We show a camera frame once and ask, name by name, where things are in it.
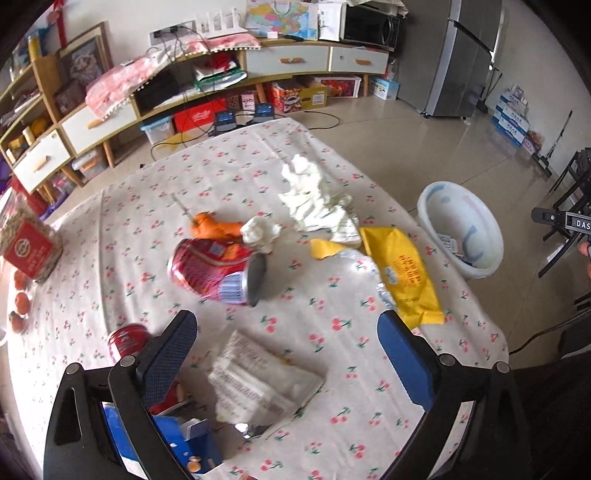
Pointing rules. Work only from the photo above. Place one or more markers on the person's right hand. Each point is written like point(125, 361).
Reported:
point(584, 249)

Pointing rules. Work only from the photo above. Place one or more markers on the clear jar red label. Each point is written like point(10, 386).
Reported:
point(27, 243)

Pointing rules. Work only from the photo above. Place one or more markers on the white paper towel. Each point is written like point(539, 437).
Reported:
point(315, 204)

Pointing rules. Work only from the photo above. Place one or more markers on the colourful map poster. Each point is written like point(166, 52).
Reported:
point(297, 18)

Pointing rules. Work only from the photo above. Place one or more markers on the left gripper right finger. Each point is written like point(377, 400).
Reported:
point(473, 426)

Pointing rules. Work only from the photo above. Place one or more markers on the white patterned trash bin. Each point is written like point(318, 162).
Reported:
point(449, 208)

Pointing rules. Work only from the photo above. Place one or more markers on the red gift box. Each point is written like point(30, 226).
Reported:
point(198, 116)

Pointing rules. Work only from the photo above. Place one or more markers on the white tissue ball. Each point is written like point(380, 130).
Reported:
point(259, 234)

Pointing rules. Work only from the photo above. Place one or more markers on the black microwave oven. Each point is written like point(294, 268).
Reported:
point(369, 26)

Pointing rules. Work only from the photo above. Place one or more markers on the blue white small box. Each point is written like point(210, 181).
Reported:
point(384, 89)

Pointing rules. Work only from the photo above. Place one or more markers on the orange peel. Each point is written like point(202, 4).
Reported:
point(205, 227)

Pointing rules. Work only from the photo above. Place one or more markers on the clear blue-lid storage box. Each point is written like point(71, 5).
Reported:
point(158, 131)

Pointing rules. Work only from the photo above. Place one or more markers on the wooden tv cabinet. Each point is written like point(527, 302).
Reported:
point(71, 135)

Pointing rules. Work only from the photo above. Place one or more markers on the blue cardboard snack box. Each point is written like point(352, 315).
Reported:
point(185, 429)

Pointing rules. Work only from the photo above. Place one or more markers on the grey refrigerator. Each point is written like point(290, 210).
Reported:
point(445, 54)

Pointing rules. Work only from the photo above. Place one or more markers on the yellow snack bag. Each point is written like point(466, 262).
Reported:
point(401, 268)

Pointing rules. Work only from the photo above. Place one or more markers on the white printed paper wrapper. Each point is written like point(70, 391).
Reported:
point(255, 390)

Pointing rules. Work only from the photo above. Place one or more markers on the yellow printed carton box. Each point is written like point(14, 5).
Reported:
point(289, 96)

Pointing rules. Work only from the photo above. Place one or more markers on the grey handheld device right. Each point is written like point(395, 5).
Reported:
point(263, 112)

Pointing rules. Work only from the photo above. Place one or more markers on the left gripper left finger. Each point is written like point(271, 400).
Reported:
point(78, 441)

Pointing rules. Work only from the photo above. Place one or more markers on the red crushed soda can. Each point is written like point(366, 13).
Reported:
point(226, 272)

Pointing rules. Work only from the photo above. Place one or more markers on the small red can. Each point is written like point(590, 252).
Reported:
point(127, 340)

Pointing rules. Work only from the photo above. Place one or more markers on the cherry print tablecloth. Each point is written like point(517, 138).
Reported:
point(113, 271)

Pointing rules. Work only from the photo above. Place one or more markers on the stacked blue white boxes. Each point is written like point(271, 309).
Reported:
point(510, 117)

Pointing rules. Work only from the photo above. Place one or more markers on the framed cat picture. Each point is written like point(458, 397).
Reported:
point(86, 57)

